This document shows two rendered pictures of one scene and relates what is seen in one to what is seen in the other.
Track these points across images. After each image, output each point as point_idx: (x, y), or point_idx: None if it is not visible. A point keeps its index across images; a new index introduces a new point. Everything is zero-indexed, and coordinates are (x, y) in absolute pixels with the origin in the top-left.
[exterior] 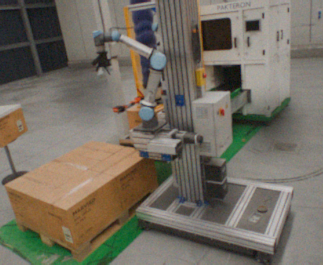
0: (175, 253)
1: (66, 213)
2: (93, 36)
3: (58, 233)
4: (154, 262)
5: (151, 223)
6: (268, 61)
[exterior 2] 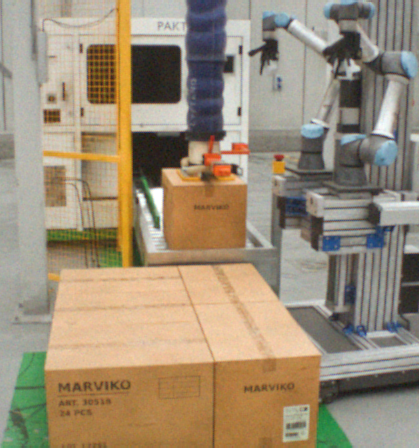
0: None
1: (320, 363)
2: (349, 1)
3: (258, 436)
4: (416, 428)
5: (348, 381)
6: (247, 126)
